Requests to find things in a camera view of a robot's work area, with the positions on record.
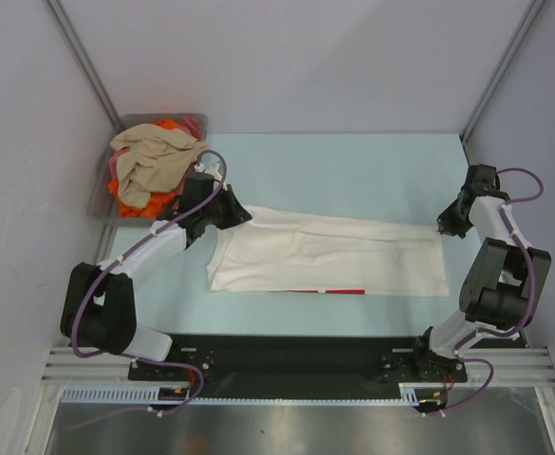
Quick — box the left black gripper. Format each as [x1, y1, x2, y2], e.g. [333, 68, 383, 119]
[201, 184, 251, 230]

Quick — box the white Coca-Cola t-shirt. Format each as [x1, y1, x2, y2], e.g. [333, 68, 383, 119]
[206, 206, 450, 298]

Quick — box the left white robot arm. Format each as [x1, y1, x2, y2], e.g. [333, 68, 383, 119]
[60, 172, 252, 379]

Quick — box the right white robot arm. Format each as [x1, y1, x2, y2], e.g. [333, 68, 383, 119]
[411, 164, 551, 380]

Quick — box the orange t-shirt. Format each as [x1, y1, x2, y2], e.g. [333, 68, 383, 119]
[108, 118, 188, 218]

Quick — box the beige t-shirt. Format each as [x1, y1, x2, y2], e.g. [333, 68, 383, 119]
[109, 121, 210, 209]

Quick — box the grey plastic tray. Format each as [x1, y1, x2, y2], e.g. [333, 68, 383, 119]
[86, 113, 187, 228]

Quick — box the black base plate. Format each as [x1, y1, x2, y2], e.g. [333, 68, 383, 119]
[128, 335, 468, 400]

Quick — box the white slotted cable duct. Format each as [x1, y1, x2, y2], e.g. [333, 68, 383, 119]
[61, 384, 439, 407]

